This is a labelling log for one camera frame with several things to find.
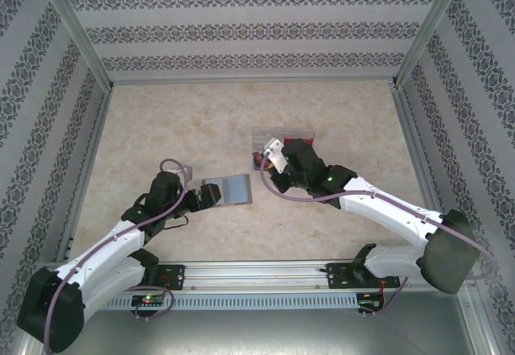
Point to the red VIP card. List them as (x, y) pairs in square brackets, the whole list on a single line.
[(309, 142), (256, 156)]

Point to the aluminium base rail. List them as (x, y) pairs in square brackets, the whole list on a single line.
[(257, 276)]

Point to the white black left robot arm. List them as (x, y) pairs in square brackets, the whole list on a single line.
[(100, 250)]

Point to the aluminium frame post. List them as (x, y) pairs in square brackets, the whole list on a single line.
[(77, 29), (476, 323), (427, 29)]

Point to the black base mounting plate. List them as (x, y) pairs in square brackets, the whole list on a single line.
[(177, 278), (342, 276)]

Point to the grey metal panel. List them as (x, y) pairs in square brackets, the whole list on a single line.
[(257, 335)]

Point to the small green circuit board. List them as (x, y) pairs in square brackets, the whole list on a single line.
[(149, 301), (370, 304)]

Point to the aluminium side rail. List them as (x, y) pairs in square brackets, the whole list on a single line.
[(85, 170), (422, 170)]

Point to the clear acrylic organizer box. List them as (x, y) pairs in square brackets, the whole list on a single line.
[(265, 134)]

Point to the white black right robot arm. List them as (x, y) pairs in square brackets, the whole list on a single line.
[(386, 210)]

